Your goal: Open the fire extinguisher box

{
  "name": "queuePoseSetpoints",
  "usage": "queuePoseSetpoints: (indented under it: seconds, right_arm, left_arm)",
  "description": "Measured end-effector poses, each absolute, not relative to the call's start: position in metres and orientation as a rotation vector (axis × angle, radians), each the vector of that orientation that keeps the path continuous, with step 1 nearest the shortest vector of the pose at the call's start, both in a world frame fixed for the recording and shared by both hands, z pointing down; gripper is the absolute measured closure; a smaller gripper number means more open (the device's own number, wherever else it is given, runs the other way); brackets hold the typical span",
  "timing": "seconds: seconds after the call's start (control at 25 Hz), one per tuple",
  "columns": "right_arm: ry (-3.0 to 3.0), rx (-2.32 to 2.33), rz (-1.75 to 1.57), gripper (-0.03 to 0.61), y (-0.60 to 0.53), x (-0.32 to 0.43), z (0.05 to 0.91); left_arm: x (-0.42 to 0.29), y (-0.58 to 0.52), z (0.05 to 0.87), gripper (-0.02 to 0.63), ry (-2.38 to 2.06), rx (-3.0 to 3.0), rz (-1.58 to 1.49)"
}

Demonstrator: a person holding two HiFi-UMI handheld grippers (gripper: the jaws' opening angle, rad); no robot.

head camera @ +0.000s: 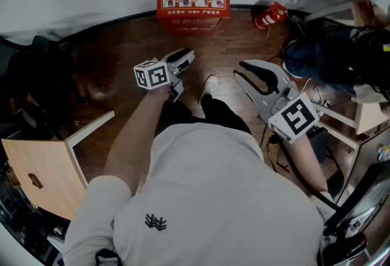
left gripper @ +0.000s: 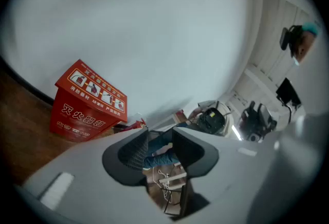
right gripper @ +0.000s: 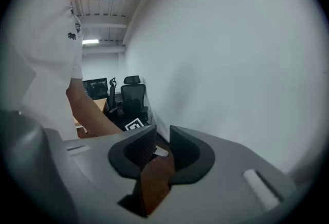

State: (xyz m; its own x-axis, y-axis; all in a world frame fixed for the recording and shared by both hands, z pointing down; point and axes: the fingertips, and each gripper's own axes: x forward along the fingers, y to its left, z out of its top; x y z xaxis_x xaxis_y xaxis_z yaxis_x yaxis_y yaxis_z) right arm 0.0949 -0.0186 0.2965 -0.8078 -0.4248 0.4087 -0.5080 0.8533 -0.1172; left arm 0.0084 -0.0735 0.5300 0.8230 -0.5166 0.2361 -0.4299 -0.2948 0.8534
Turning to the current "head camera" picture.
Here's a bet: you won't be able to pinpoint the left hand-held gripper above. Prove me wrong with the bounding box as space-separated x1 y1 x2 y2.
133 47 196 103

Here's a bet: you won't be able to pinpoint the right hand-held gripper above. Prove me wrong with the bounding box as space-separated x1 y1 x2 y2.
233 59 321 145

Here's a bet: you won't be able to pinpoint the person's right forearm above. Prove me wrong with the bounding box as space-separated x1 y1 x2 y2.
286 133 330 196

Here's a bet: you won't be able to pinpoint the person's left forearm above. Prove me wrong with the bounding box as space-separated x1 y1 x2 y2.
102 87 170 196

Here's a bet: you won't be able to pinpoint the red fire extinguisher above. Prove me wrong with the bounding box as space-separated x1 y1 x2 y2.
251 1 289 30

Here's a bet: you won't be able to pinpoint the person's white shoe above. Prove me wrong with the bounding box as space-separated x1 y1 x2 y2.
199 74 221 107

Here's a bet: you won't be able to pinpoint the person's black trousers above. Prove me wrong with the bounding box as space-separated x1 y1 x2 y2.
157 93 252 135

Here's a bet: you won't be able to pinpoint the person's white shirt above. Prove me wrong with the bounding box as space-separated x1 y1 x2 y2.
62 123 336 266

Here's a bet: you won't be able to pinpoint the black office chair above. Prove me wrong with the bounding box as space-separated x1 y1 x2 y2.
0 35 79 141

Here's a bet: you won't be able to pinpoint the dark monitor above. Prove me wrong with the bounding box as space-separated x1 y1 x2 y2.
322 160 390 237

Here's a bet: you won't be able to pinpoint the light wooden table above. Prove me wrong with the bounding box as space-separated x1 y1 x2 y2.
1 110 116 221

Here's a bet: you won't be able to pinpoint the white floor cable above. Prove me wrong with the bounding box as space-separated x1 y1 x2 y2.
300 77 332 109

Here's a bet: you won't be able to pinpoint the thick black cable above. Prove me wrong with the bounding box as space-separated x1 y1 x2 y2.
266 133 341 211

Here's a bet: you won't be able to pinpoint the white frame table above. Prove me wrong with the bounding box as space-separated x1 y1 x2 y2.
313 96 383 165

